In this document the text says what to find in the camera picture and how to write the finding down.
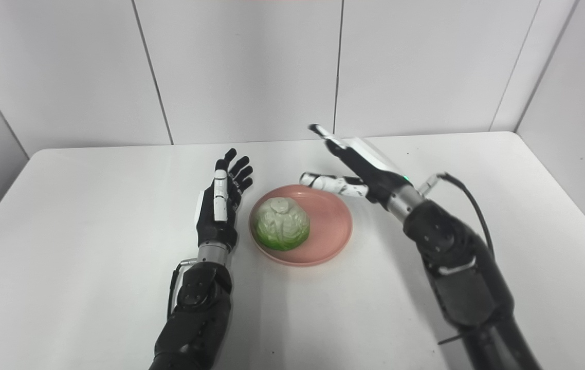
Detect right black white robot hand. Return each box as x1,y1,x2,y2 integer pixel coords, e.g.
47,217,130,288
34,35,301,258
300,124,414,207

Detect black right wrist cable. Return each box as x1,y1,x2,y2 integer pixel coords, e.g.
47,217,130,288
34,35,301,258
419,173,496,257

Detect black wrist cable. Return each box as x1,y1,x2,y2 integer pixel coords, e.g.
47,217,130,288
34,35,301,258
419,173,496,257
167,258,199,319

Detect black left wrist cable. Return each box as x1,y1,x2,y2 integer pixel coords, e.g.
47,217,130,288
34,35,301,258
167,258,199,319

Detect pink plate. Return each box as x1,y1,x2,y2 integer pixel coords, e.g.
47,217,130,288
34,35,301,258
249,184,353,267

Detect green white cabbage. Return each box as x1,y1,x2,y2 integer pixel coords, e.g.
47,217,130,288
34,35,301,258
252,197,310,252

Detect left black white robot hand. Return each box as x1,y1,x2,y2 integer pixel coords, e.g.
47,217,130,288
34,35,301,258
195,148,254,253

